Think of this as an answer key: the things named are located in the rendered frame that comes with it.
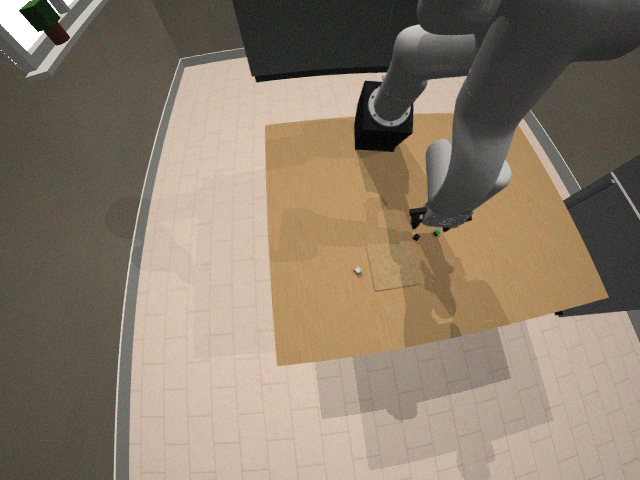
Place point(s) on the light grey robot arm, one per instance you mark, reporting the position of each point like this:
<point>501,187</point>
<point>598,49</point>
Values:
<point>527,46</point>

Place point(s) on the brown mat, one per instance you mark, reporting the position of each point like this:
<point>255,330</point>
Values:
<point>392,265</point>

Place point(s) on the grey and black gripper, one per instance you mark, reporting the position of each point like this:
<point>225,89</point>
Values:
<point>430,218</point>

